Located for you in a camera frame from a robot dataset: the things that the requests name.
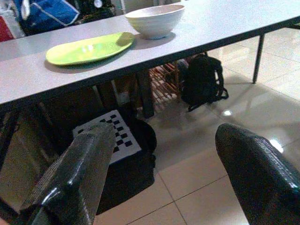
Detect white bowl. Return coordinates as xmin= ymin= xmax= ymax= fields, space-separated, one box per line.
xmin=125 ymin=4 xmax=186 ymax=40

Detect thin black table leg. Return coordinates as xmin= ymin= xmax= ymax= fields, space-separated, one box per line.
xmin=252 ymin=34 xmax=265 ymax=84

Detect black bag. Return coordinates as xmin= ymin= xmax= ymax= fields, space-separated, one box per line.
xmin=96 ymin=110 xmax=158 ymax=215

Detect black backpack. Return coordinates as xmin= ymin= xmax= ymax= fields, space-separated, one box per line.
xmin=180 ymin=53 xmax=229 ymax=112

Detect wooden slatted rack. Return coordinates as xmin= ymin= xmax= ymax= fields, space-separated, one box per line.
xmin=149 ymin=62 xmax=182 ymax=111

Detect red box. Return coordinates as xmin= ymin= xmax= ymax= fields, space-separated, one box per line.
xmin=0 ymin=15 xmax=14 ymax=42

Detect black screen colourful lights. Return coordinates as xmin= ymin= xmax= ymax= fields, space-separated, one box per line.
xmin=76 ymin=0 xmax=125 ymax=23

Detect black white checkerboard board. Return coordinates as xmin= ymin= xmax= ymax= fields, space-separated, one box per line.
xmin=72 ymin=109 xmax=143 ymax=165

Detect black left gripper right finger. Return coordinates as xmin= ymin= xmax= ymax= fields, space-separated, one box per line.
xmin=215 ymin=123 xmax=300 ymax=225

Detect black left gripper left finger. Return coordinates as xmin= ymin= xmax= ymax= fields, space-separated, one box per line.
xmin=13 ymin=124 xmax=117 ymax=225

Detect blue bag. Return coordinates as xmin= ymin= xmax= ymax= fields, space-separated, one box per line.
xmin=13 ymin=0 xmax=80 ymax=32

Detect green plate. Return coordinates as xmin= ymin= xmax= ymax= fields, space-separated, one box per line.
xmin=45 ymin=32 xmax=135 ymax=66

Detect thick dark table leg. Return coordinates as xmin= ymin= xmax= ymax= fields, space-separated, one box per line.
xmin=135 ymin=70 xmax=155 ymax=119

